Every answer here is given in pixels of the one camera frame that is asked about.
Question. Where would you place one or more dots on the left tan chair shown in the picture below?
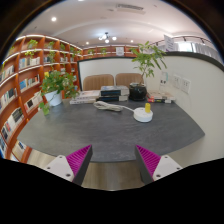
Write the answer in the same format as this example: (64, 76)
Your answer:
(95, 82)

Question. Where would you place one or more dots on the tall plant in black pot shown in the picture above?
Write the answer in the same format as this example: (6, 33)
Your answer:
(148, 57)

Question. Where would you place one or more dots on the orange wooden bookshelf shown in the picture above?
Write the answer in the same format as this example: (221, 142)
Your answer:
(29, 59)

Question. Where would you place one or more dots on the dark book stack centre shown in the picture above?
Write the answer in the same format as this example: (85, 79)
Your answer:
(114, 93)

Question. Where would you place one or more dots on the pothos plant in white pot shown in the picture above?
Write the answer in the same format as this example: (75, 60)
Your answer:
(54, 83)

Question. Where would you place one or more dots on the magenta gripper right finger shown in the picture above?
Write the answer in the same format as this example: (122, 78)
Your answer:
(152, 166)

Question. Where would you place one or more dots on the tan chair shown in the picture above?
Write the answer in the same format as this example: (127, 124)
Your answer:
(95, 82)
(126, 79)

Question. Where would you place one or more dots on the yellow charger plug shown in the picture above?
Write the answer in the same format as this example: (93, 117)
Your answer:
(147, 107)

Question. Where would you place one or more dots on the right tan chair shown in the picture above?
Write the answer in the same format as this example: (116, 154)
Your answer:
(126, 79)

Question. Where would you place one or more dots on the white wall socket panel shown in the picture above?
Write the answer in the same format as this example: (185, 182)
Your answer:
(181, 83)

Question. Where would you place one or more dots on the ceiling spot lamp cluster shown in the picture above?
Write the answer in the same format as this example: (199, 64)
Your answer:
(106, 38)

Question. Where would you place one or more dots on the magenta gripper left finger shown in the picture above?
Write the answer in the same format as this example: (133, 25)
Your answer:
(72, 167)

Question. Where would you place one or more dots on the white sign on partition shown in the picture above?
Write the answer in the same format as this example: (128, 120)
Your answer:
(169, 44)

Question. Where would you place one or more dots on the book stack right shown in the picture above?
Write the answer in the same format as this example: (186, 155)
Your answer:
(158, 97)

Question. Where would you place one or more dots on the round white power socket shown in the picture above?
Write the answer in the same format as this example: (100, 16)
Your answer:
(142, 116)

